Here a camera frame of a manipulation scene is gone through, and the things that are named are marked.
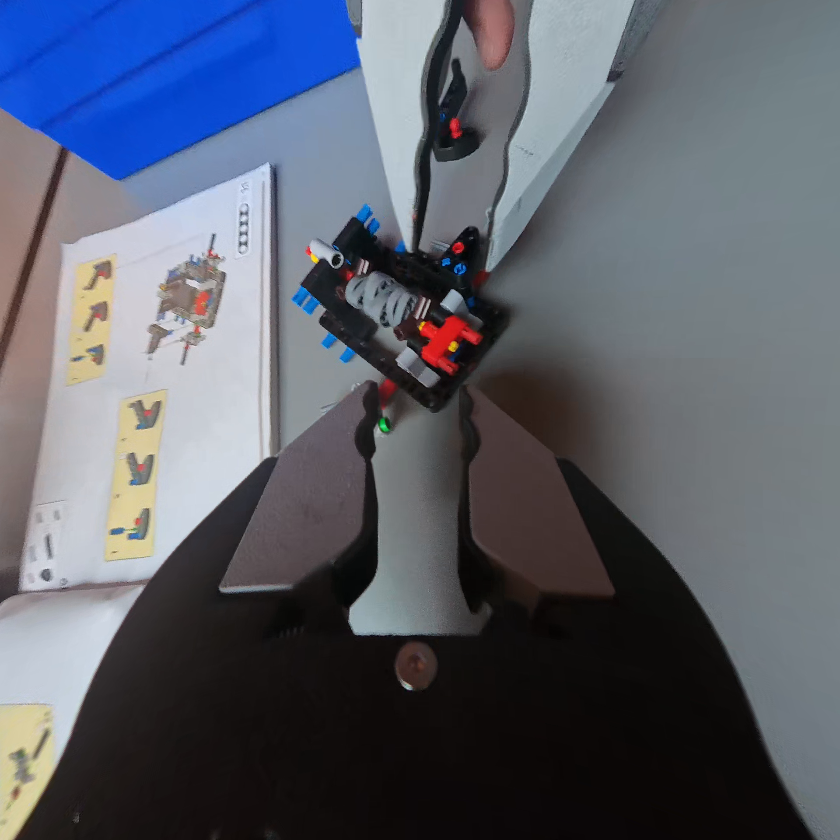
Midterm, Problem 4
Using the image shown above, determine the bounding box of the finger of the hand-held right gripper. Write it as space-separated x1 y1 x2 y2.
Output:
484 0 672 271
348 0 462 256

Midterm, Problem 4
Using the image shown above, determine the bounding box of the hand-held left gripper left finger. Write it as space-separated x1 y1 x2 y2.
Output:
218 382 382 608

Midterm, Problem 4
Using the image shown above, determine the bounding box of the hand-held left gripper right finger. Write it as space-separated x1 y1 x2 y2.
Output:
458 385 616 616

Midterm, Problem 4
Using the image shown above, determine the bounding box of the black angled lego piece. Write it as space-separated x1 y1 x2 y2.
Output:
430 58 483 163

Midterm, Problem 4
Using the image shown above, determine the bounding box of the black frame lego assembly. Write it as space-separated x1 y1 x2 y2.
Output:
292 203 509 437

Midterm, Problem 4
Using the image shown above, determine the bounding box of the open lego instruction booklet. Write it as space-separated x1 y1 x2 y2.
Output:
0 162 280 840

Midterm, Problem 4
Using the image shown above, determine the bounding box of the person's right hand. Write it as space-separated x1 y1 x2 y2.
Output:
466 0 517 71

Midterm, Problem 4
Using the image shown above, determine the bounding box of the blue plastic bin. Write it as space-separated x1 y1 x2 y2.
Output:
0 0 362 181

